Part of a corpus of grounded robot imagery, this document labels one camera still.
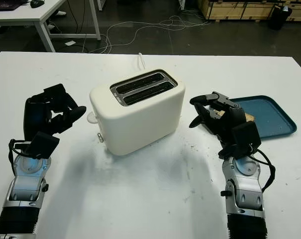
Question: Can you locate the white office desk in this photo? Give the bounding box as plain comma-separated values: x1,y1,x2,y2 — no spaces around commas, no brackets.
0,0,101,52

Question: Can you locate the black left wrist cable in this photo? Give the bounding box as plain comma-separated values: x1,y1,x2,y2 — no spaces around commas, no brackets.
7,138,29,175

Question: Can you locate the blue plastic tray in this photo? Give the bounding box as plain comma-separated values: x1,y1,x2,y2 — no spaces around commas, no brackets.
197,95,298,139

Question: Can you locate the white two-slot toaster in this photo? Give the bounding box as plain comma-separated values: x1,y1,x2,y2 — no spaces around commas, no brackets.
89,68,186,157

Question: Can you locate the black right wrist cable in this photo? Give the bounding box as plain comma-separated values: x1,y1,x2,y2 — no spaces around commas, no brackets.
218,144,276,192

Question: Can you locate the white floor cable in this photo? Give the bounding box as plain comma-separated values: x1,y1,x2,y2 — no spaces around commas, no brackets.
105,14,209,54

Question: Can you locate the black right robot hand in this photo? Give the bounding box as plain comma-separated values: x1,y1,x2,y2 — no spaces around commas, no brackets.
189,91,248,150

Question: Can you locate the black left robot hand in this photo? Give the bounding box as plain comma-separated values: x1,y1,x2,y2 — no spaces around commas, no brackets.
24,84,87,143

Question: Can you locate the slice of bread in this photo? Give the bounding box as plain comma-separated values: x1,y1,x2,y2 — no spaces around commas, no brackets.
209,106,256,123

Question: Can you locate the white toaster power cord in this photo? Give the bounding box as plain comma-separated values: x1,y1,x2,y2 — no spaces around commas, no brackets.
137,52,146,70

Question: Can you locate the black trash bin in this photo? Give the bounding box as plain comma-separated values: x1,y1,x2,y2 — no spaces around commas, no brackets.
269,3,293,31

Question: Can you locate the dark desk mat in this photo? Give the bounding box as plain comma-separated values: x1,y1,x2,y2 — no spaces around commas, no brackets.
0,0,29,12

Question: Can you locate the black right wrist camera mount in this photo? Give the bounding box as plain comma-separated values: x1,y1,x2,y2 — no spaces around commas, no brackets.
231,122,262,153

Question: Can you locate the wooden crate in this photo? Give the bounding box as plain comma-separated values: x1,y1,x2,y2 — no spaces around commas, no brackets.
199,0,301,23

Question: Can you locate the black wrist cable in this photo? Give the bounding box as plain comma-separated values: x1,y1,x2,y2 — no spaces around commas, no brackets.
7,138,29,175
218,144,276,192

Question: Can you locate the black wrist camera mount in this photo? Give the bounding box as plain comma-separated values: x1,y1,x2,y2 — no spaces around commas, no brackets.
25,131,60,160
231,122,262,153

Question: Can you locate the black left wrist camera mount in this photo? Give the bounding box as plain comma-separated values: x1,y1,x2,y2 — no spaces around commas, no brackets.
25,131,60,160

